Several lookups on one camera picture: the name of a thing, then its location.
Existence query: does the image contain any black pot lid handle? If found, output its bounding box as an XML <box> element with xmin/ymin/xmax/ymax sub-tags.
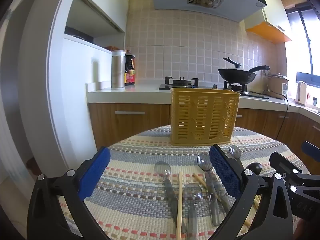
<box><xmin>223</xmin><ymin>57</ymin><xmax>242</xmax><ymax>68</ymax></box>

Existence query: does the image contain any orange wall cabinet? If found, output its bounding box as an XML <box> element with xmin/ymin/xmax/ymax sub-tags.
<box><xmin>246</xmin><ymin>21</ymin><xmax>292</xmax><ymax>43</ymax></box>

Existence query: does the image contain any white electric kettle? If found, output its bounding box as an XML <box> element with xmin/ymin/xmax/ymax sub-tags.
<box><xmin>295</xmin><ymin>81</ymin><xmax>308</xmax><ymax>106</ymax></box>

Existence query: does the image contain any window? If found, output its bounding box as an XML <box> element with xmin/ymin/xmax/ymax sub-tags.
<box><xmin>285</xmin><ymin>2</ymin><xmax>320</xmax><ymax>88</ymax></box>

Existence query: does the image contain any black power cable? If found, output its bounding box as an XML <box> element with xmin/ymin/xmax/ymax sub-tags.
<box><xmin>250</xmin><ymin>91</ymin><xmax>289</xmax><ymax>140</ymax></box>

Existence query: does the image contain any dark soy sauce bottle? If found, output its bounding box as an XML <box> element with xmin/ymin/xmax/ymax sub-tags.
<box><xmin>124</xmin><ymin>49</ymin><xmax>136</xmax><ymax>86</ymax></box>

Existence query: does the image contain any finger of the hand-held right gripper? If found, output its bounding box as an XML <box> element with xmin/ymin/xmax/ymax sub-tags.
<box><xmin>269</xmin><ymin>151</ymin><xmax>310</xmax><ymax>180</ymax></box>
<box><xmin>301</xmin><ymin>141</ymin><xmax>320</xmax><ymax>162</ymax></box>

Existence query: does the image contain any striped woven table mat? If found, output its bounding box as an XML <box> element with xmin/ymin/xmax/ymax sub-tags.
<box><xmin>57</xmin><ymin>125</ymin><xmax>310</xmax><ymax>240</ymax></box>

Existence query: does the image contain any range hood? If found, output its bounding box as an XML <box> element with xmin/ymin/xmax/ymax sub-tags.
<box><xmin>150</xmin><ymin>0</ymin><xmax>267</xmax><ymax>22</ymax></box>

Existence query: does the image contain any black gas stove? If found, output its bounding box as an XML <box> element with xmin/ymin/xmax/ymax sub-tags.
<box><xmin>159</xmin><ymin>77</ymin><xmax>269</xmax><ymax>99</ymax></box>

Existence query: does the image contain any stainless steel thermos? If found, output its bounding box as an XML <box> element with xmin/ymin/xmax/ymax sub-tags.
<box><xmin>111</xmin><ymin>50</ymin><xmax>126</xmax><ymax>90</ymax></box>

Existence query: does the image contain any dark pan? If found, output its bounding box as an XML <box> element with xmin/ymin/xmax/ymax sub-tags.
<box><xmin>66</xmin><ymin>26</ymin><xmax>94</xmax><ymax>43</ymax></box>

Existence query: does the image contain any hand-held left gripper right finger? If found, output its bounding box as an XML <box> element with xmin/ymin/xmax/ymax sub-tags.
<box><xmin>209</xmin><ymin>144</ymin><xmax>294</xmax><ymax>240</ymax></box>

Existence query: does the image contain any grey translucent plastic spoon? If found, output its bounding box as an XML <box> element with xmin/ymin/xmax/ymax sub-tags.
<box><xmin>197</xmin><ymin>153</ymin><xmax>222</xmax><ymax>227</ymax></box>
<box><xmin>217</xmin><ymin>145</ymin><xmax>242</xmax><ymax>214</ymax></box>

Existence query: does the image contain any yellow plastic utensil basket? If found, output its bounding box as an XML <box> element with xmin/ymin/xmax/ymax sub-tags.
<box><xmin>170</xmin><ymin>87</ymin><xmax>240</xmax><ymax>146</ymax></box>

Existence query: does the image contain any rice cooker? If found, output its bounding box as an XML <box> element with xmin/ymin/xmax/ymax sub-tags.
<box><xmin>267</xmin><ymin>72</ymin><xmax>289</xmax><ymax>97</ymax></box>

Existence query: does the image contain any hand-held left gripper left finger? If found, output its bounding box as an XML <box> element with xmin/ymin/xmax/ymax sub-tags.
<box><xmin>27</xmin><ymin>146</ymin><xmax>111</xmax><ymax>240</ymax></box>

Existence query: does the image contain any black wok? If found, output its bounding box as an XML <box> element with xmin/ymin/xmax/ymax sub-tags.
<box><xmin>218</xmin><ymin>66</ymin><xmax>270</xmax><ymax>85</ymax></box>

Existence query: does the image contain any clear spoon with dark handle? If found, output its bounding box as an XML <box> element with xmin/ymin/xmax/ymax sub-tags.
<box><xmin>154</xmin><ymin>161</ymin><xmax>187</xmax><ymax>234</ymax></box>

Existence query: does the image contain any wooden kitchen cabinet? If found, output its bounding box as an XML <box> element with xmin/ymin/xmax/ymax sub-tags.
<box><xmin>87</xmin><ymin>102</ymin><xmax>320</xmax><ymax>175</ymax></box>

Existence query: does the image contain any clear plastic spoon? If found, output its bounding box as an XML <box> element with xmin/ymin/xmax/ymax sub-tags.
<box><xmin>184</xmin><ymin>183</ymin><xmax>203</xmax><ymax>237</ymax></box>

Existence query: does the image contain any white wall niche shelf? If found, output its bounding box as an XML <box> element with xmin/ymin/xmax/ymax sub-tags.
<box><xmin>64</xmin><ymin>0</ymin><xmax>125</xmax><ymax>53</ymax></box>

